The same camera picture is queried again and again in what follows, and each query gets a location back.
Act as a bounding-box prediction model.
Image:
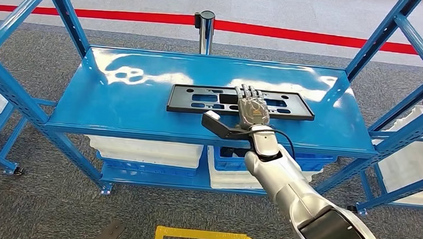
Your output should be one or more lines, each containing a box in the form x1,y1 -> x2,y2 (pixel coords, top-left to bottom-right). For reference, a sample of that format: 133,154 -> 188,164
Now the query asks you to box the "chrome stanchion post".
191,9 -> 217,56

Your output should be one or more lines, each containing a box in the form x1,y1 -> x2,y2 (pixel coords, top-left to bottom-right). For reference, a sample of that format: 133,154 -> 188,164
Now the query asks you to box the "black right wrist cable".
265,128 -> 298,161

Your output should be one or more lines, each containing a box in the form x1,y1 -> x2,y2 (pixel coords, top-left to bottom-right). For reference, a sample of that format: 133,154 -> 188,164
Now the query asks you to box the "small black plastic part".
219,146 -> 250,160

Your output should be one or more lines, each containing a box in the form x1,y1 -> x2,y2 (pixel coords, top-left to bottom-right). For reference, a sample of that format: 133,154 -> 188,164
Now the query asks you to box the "black plastic panel part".
165,83 -> 318,122

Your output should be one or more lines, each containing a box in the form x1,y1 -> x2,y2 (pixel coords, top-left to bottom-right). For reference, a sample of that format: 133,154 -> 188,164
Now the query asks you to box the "blue plastic crate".
211,144 -> 338,180

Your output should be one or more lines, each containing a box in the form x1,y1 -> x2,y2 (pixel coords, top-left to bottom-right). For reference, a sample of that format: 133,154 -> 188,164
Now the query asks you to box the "red barrier belt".
0,1 -> 197,26
213,19 -> 423,58

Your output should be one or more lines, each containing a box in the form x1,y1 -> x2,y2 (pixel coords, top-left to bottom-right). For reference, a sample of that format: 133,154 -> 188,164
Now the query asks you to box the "white plastic bin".
83,135 -> 205,170
204,145 -> 324,197

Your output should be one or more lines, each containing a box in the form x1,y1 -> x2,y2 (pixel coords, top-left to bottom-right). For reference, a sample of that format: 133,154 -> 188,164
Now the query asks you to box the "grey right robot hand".
231,83 -> 273,132

